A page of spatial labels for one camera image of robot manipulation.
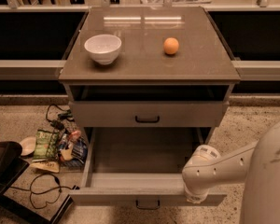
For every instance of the grey top drawer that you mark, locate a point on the grey top drawer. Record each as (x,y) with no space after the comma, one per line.
(150,105)

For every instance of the black chair base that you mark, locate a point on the black chair base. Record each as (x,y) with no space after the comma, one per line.
(11,173)

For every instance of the grey drawer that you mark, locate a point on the grey drawer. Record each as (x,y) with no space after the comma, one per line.
(150,105)
(139,167)

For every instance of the blue snack bag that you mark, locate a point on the blue snack bag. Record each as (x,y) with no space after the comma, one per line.
(75,155)

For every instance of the white ceramic bowl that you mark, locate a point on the white ceramic bowl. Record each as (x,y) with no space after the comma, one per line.
(103,49)

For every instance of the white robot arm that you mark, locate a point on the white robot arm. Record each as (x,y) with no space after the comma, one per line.
(257,166)

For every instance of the grey drawer cabinet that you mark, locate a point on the grey drawer cabinet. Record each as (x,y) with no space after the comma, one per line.
(201,59)

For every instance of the white paper plate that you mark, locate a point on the white paper plate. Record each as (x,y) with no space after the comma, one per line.
(28,145)

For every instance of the red white snack packet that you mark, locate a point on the red white snack packet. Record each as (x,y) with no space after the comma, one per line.
(72,138)

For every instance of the yellow snack packet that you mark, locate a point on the yellow snack packet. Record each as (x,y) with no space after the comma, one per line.
(51,166)

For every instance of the orange fruit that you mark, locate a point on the orange fruit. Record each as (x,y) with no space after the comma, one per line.
(171,46)

